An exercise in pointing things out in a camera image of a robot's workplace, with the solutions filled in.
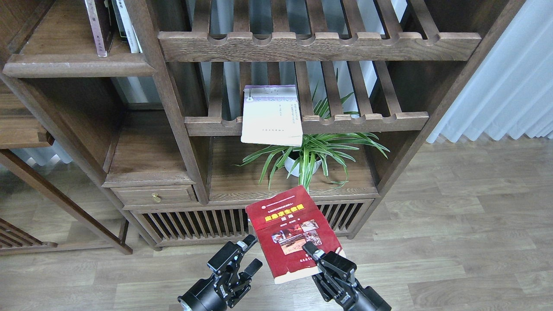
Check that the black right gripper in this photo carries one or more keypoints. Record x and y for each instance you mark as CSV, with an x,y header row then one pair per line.
x,y
336,281

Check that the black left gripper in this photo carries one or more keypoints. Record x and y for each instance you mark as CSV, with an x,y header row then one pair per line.
x,y
225,288

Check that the red textbook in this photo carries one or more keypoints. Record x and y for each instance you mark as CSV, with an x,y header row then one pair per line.
x,y
283,224

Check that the pale purple white book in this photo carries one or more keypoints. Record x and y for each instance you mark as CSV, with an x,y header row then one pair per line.
x,y
271,115

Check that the maroon book white characters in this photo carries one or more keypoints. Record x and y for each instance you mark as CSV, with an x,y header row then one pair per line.
x,y
102,25

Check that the right slatted cabinet door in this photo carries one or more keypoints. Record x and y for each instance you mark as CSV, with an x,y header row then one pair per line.
x,y
341,216

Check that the slatted cabinet door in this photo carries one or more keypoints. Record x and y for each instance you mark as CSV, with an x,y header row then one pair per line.
x,y
186,226
341,216

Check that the left slatted cabinet door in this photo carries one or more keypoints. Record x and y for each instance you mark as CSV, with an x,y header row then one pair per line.
x,y
186,226

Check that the brass drawer knob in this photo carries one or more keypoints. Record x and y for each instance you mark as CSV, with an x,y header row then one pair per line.
x,y
156,198

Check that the green spider plant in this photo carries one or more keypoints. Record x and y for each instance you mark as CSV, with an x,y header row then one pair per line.
x,y
315,152

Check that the small wooden drawer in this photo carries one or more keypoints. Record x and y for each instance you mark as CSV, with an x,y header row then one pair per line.
x,y
138,196

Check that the dark wooden bookshelf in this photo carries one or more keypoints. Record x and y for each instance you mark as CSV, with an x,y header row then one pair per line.
x,y
172,115

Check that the wooden side rack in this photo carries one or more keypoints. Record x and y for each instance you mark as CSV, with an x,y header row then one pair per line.
x,y
55,208

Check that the white upright book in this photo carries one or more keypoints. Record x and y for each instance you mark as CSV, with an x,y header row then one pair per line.
x,y
128,27

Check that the white pleated curtain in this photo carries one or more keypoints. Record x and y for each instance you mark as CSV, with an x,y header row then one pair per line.
x,y
511,93

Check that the dark green upright book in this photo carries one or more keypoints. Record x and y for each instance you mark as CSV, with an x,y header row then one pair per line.
x,y
119,21

